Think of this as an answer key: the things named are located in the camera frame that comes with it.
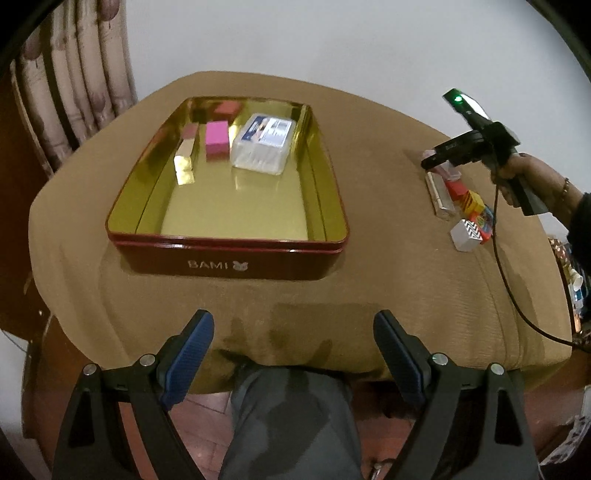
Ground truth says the black cable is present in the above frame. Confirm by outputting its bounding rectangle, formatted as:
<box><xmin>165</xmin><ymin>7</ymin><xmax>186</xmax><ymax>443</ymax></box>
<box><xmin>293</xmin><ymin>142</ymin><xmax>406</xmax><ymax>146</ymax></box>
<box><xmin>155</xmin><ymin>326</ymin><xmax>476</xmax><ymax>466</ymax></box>
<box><xmin>489</xmin><ymin>182</ymin><xmax>591</xmax><ymax>349</ymax></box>

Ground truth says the silver metal bar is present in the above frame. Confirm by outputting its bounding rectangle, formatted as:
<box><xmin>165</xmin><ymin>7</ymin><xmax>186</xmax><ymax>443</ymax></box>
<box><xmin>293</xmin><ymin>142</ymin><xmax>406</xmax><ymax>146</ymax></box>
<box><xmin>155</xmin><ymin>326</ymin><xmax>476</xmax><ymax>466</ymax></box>
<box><xmin>426</xmin><ymin>172</ymin><xmax>455</xmax><ymax>219</ymax></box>

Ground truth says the person's right hand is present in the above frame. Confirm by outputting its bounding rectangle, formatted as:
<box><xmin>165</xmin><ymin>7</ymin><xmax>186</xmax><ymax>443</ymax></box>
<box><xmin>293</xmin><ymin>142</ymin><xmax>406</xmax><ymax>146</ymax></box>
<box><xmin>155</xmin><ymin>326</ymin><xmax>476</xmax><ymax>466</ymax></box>
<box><xmin>492</xmin><ymin>152</ymin><xmax>571</xmax><ymax>214</ymax></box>

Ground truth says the yellow block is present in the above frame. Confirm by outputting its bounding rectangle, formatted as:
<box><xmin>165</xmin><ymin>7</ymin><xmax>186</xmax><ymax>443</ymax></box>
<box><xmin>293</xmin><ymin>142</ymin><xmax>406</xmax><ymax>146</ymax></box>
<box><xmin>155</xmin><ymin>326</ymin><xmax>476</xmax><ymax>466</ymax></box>
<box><xmin>459</xmin><ymin>191</ymin><xmax>485</xmax><ymax>215</ymax></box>

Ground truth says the person's grey trouser leg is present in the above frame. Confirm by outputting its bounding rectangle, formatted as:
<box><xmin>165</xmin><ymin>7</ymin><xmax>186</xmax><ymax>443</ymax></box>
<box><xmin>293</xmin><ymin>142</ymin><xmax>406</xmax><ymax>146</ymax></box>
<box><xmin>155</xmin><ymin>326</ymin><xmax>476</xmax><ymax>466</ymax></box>
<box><xmin>217</xmin><ymin>364</ymin><xmax>365</xmax><ymax>480</ymax></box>

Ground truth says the red tin box gold interior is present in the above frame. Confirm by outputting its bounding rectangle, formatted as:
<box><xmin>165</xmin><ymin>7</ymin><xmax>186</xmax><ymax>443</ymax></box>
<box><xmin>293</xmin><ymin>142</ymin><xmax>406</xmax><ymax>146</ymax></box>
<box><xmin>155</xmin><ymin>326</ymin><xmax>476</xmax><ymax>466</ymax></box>
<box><xmin>105</xmin><ymin>96</ymin><xmax>349</xmax><ymax>281</ymax></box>

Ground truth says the clear plastic swab box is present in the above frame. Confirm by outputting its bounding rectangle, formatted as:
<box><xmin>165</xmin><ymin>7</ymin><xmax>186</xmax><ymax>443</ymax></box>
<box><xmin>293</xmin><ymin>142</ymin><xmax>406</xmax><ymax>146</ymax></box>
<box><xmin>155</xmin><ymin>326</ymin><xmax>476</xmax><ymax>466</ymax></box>
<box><xmin>230</xmin><ymin>113</ymin><xmax>296</xmax><ymax>176</ymax></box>

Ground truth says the white zigzag pattern block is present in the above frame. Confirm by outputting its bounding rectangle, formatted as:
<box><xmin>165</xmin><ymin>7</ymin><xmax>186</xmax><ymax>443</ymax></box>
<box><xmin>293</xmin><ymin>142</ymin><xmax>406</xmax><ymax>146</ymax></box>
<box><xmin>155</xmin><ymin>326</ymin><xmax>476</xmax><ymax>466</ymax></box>
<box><xmin>450</xmin><ymin>219</ymin><xmax>483</xmax><ymax>252</ymax></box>

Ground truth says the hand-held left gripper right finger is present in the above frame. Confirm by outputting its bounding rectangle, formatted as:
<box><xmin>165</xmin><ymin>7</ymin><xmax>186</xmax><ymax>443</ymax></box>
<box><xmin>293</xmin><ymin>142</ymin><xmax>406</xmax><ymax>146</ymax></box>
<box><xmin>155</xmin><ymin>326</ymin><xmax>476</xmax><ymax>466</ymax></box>
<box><xmin>373</xmin><ymin>310</ymin><xmax>541</xmax><ymax>480</ymax></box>

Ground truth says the floral curtain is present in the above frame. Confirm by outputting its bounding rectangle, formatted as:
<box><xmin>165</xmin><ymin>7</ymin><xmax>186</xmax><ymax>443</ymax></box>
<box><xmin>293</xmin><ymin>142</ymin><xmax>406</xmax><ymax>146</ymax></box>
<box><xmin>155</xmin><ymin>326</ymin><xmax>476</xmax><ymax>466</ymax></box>
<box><xmin>9</xmin><ymin>0</ymin><xmax>139</xmax><ymax>178</ymax></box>

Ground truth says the white patterned cloth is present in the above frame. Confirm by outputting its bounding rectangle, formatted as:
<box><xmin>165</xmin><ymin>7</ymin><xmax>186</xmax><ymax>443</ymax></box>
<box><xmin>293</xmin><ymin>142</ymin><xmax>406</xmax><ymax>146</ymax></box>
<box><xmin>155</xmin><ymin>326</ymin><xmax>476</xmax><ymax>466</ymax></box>
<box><xmin>541</xmin><ymin>413</ymin><xmax>591</xmax><ymax>464</ymax></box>

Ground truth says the colourful patterned bag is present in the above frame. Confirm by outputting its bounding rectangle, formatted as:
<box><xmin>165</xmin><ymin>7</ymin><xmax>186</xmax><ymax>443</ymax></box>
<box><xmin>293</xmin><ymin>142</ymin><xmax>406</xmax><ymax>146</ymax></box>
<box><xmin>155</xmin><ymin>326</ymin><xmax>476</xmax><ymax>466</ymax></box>
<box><xmin>547</xmin><ymin>235</ymin><xmax>591</xmax><ymax>324</ymax></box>

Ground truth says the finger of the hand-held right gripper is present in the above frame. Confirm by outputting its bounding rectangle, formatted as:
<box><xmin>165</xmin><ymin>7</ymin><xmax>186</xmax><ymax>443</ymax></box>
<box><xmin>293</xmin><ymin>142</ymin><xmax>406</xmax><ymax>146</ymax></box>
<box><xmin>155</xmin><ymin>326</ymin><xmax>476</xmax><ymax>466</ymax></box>
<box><xmin>421</xmin><ymin>131</ymin><xmax>482</xmax><ymax>169</ymax></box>

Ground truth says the brown wooden door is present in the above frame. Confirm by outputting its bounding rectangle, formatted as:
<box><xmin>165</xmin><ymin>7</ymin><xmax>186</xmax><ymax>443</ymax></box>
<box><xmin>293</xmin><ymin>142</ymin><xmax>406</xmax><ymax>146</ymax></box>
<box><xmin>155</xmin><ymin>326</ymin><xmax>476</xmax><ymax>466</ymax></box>
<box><xmin>0</xmin><ymin>60</ymin><xmax>61</xmax><ymax>333</ymax></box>

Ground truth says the person's right forearm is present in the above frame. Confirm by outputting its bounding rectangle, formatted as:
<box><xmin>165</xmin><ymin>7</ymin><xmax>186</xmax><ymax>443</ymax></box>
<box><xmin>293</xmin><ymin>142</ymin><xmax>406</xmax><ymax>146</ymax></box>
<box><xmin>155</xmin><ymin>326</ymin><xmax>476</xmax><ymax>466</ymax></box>
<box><xmin>556</xmin><ymin>178</ymin><xmax>591</xmax><ymax>261</ymax></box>

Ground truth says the clear case with pink insert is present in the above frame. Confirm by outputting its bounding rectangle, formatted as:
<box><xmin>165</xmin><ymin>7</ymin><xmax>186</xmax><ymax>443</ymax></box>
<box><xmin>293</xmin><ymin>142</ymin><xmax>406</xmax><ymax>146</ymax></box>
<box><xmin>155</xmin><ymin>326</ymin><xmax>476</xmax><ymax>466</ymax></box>
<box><xmin>434</xmin><ymin>161</ymin><xmax>463</xmax><ymax>182</ymax></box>

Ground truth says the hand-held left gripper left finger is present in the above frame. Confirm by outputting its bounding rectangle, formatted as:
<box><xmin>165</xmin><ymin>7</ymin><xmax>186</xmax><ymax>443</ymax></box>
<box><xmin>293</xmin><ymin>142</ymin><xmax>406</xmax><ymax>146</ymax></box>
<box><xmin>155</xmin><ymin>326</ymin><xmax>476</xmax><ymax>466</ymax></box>
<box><xmin>52</xmin><ymin>309</ymin><xmax>216</xmax><ymax>480</ymax></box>

